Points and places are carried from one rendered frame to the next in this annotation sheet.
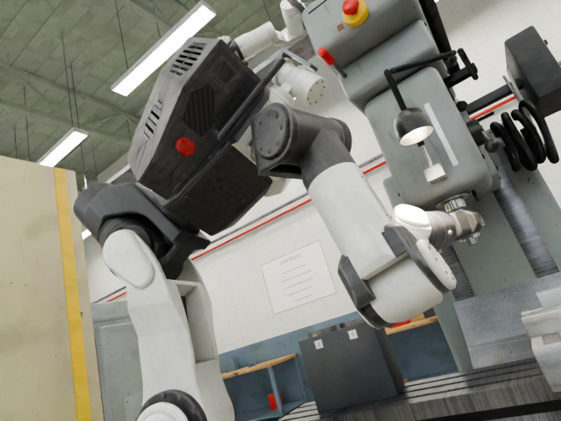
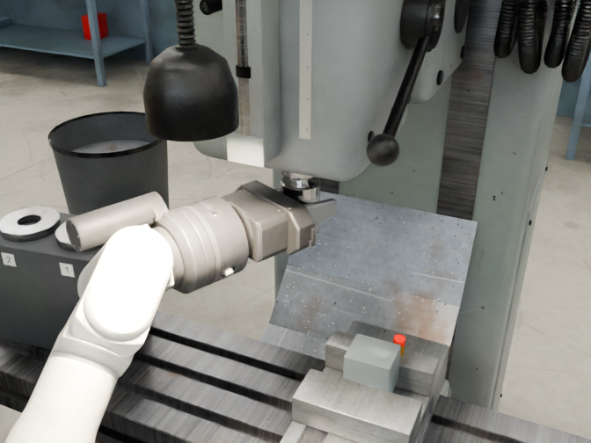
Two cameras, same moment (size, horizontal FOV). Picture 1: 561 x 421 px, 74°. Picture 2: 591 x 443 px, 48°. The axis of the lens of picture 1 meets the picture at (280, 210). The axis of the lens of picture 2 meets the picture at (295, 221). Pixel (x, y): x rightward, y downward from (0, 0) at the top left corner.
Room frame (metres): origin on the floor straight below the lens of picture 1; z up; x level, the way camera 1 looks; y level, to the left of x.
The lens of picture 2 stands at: (0.21, -0.35, 1.60)
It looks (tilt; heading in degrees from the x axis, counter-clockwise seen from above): 29 degrees down; 355
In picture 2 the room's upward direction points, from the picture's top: straight up
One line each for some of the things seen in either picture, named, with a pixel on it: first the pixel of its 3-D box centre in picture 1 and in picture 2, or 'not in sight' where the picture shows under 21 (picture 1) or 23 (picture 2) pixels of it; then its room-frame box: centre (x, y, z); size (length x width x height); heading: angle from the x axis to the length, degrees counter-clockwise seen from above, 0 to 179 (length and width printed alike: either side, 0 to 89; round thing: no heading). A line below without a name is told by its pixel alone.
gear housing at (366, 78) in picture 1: (401, 86); not in sight; (0.95, -0.44, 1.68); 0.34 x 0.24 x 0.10; 151
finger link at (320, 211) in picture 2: not in sight; (317, 215); (0.88, -0.43, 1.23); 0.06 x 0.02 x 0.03; 126
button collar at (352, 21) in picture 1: (355, 12); not in sight; (0.71, -0.30, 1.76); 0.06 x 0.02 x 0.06; 61
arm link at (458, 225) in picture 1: (443, 230); (238, 231); (0.86, -0.34, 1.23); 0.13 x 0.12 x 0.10; 36
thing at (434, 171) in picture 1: (420, 140); (251, 50); (0.81, -0.36, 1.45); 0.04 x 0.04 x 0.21; 61
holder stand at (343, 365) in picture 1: (349, 360); (68, 279); (1.12, -0.06, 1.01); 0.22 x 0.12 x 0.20; 69
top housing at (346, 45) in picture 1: (381, 47); not in sight; (0.92, -0.42, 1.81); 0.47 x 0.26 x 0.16; 151
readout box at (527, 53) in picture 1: (537, 74); not in sight; (1.01, -0.85, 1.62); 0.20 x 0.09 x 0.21; 151
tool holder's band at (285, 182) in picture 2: not in sight; (300, 184); (0.91, -0.42, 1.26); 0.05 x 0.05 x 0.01
